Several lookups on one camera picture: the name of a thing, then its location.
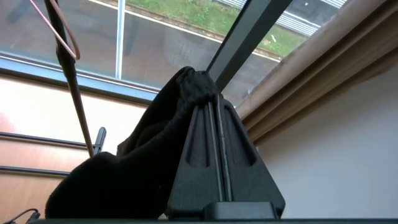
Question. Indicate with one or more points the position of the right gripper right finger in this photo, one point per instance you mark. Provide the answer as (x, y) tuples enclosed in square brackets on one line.
[(248, 183)]

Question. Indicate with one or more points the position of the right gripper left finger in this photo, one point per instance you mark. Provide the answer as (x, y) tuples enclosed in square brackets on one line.
[(192, 186)]

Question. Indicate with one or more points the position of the black clothes rack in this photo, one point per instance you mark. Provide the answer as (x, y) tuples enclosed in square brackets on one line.
[(70, 71)]

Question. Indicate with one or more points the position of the pink clothes hanger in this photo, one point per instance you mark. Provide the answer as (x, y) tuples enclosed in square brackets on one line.
[(75, 54)]

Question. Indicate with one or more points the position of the beige curtain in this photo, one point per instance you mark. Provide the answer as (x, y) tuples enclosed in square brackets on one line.
[(326, 71)]

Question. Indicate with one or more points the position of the window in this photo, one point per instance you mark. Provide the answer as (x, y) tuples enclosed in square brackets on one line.
[(155, 46)]

